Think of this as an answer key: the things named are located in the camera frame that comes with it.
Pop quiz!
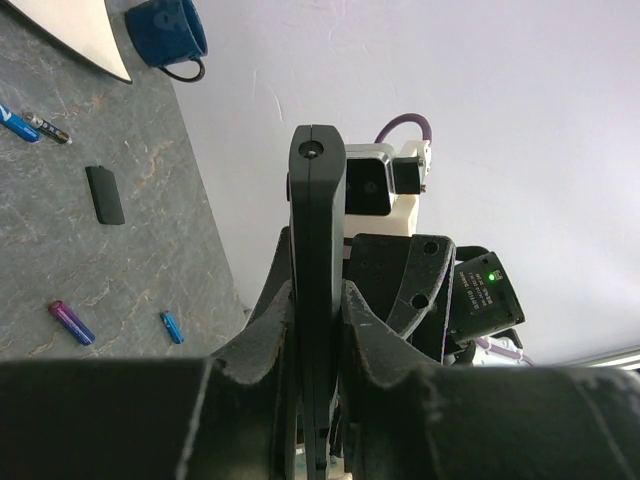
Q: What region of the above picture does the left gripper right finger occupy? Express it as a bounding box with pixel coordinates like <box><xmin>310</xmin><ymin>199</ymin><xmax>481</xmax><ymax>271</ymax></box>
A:
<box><xmin>340</xmin><ymin>282</ymin><xmax>639</xmax><ymax>479</ymax></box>

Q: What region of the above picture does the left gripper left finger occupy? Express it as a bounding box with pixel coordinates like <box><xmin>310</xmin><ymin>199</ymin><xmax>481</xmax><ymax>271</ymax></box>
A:
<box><xmin>1</xmin><ymin>284</ymin><xmax>297</xmax><ymax>479</ymax></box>

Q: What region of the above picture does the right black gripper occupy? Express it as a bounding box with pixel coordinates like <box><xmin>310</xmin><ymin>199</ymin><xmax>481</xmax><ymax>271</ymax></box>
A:
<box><xmin>249</xmin><ymin>226</ymin><xmax>456</xmax><ymax>345</ymax></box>

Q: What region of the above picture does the black remote battery cover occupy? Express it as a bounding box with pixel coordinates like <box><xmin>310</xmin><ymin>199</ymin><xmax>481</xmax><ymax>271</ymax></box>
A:
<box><xmin>85</xmin><ymin>166</ymin><xmax>125</xmax><ymax>226</ymax></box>

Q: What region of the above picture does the light blue battery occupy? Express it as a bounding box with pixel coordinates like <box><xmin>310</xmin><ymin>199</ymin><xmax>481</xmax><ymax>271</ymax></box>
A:
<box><xmin>160</xmin><ymin>310</ymin><xmax>184</xmax><ymax>344</ymax></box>

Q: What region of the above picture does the purple battery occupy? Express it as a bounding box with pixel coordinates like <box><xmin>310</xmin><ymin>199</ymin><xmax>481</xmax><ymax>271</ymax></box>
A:
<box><xmin>48</xmin><ymin>300</ymin><xmax>96</xmax><ymax>346</ymax></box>

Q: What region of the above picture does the navy blue mug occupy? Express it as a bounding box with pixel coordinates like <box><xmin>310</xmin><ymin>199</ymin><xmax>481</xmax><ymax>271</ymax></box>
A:
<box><xmin>124</xmin><ymin>0</ymin><xmax>208</xmax><ymax>83</ymax></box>

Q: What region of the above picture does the black battery near blue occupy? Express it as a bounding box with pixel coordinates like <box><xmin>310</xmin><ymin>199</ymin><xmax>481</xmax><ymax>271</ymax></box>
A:
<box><xmin>23</xmin><ymin>112</ymin><xmax>72</xmax><ymax>145</ymax></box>

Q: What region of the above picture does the white square plate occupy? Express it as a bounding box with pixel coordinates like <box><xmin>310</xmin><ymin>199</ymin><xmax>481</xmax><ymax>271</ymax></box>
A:
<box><xmin>7</xmin><ymin>0</ymin><xmax>132</xmax><ymax>84</ymax></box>

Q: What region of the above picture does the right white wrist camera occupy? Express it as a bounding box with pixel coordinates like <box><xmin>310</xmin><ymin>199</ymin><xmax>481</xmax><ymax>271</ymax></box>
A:
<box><xmin>344</xmin><ymin>140</ymin><xmax>431</xmax><ymax>238</ymax></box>

